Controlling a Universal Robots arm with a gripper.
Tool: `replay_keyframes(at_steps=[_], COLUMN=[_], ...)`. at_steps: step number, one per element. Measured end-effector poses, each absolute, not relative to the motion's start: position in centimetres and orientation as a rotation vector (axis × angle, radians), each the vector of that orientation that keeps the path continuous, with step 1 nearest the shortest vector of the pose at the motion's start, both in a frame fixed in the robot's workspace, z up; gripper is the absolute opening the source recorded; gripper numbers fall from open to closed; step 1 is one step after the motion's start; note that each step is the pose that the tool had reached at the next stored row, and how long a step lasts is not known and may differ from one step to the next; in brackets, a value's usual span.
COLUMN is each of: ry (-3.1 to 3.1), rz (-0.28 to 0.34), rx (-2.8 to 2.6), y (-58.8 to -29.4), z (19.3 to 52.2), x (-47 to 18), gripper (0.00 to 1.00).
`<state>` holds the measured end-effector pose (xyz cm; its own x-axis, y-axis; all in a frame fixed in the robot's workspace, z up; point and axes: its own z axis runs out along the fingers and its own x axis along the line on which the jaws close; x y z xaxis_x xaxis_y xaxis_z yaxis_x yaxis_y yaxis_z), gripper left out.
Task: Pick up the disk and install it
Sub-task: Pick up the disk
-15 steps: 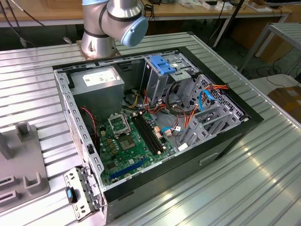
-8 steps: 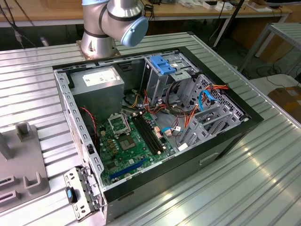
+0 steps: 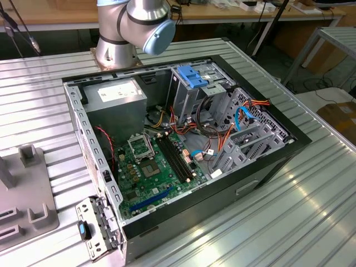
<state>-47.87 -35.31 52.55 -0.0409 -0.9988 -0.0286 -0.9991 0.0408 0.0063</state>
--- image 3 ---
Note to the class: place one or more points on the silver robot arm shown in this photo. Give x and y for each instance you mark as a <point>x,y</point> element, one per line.
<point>133,14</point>

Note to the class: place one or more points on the grey metal disk bay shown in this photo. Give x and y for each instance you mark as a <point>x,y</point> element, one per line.
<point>250,144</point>

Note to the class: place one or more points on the black RAM slot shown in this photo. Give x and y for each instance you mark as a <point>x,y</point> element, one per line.
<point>180,159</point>
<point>170,160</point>
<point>173,160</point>
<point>177,160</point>

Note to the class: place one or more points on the grey drive cage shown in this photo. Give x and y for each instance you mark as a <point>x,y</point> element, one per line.
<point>183,103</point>

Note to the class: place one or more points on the CPU socket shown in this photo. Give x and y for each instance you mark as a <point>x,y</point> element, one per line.
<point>150,169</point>

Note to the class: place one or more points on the green motherboard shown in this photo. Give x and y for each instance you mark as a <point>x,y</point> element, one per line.
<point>164,178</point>

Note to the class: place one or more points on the white label tag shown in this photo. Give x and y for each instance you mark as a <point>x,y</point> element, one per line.
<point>216,174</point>

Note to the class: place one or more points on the blue drive cage latch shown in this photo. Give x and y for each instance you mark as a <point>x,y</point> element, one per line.
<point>192,76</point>

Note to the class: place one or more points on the grey power supply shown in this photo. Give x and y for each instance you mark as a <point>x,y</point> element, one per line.
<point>116,111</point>

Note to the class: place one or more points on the blue expansion slot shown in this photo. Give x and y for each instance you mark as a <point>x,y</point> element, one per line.
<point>151,199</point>

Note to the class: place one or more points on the black open PC case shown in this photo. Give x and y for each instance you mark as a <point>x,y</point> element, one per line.
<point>194,211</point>

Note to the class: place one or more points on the black blue case latch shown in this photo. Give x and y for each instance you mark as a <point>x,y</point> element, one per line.
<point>83,229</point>

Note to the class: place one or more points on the white device box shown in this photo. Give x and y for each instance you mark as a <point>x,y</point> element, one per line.
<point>267,8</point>
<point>249,7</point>

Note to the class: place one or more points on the grey parts rack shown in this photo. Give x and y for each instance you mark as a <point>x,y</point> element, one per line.
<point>27,189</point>

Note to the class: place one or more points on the brown cardboard box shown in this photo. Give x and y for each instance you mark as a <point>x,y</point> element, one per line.
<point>342,116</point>

